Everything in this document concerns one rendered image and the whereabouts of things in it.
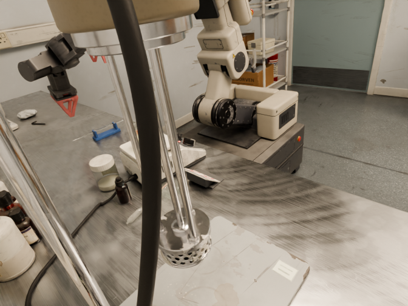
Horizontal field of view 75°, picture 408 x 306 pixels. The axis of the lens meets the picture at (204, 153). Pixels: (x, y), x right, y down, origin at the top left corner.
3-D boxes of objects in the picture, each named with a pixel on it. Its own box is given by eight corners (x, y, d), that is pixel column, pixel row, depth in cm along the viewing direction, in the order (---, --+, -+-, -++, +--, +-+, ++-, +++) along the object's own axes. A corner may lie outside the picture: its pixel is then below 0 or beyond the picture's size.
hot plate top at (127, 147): (156, 132, 77) (156, 129, 76) (180, 144, 68) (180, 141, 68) (118, 149, 71) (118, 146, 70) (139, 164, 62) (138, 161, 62)
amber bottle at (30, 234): (29, 235, 58) (10, 207, 54) (45, 233, 58) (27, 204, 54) (21, 248, 55) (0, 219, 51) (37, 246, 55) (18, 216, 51)
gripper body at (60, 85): (57, 100, 83) (49, 76, 79) (48, 91, 89) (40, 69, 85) (78, 95, 86) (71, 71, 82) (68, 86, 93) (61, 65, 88)
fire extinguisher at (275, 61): (270, 83, 364) (270, 42, 337) (279, 84, 356) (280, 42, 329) (264, 86, 355) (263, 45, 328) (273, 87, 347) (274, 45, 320)
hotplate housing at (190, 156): (181, 144, 85) (176, 122, 81) (207, 158, 76) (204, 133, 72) (118, 176, 74) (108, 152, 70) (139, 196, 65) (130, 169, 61)
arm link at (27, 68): (82, 60, 80) (62, 33, 77) (52, 71, 71) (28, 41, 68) (63, 78, 86) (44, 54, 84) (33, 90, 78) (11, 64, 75)
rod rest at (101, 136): (116, 129, 103) (114, 120, 101) (121, 130, 101) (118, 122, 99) (92, 139, 98) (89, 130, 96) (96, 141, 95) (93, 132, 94)
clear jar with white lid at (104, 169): (117, 191, 68) (107, 166, 64) (95, 193, 68) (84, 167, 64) (124, 177, 73) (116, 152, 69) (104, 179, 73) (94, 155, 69)
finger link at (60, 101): (64, 122, 88) (54, 95, 83) (57, 115, 92) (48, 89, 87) (84, 116, 92) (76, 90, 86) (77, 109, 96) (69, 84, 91)
